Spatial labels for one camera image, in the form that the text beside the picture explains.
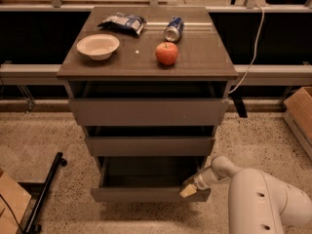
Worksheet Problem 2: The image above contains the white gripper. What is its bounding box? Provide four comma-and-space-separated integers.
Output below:
179, 167, 216, 198

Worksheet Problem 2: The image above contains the grey bottom drawer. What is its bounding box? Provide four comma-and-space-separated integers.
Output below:
91, 156, 211, 203

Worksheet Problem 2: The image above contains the grey drawer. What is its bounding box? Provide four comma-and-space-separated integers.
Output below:
91, 156, 211, 203
85, 126, 215, 157
69, 81, 228, 127

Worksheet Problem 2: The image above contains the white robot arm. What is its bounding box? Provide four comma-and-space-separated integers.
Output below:
180, 156, 312, 234

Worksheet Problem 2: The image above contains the grey middle drawer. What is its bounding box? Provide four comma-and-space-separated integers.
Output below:
85, 126, 215, 157

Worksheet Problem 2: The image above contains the grey drawer cabinet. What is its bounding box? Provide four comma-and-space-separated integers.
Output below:
57, 6, 239, 168

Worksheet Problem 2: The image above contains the grey top drawer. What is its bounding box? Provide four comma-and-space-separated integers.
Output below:
69, 81, 228, 127

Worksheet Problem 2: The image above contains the cardboard box right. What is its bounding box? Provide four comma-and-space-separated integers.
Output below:
284, 87, 312, 160

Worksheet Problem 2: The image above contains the red apple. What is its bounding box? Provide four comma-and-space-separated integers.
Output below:
155, 42, 178, 65

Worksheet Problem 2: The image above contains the black wheeled stand bar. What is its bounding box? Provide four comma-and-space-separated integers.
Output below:
19, 152, 67, 234

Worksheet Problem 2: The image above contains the blue soda can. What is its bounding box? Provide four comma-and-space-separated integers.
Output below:
164, 17, 184, 42

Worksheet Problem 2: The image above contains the white paper bowl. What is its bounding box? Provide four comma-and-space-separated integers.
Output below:
76, 34, 120, 60

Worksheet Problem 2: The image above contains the blue white chip bag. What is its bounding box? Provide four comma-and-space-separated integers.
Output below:
98, 13, 146, 36

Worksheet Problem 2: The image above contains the white cable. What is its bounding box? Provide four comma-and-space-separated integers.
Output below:
228, 4, 265, 95

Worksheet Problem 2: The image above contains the black cable left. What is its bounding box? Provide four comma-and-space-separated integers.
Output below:
0, 195, 24, 234

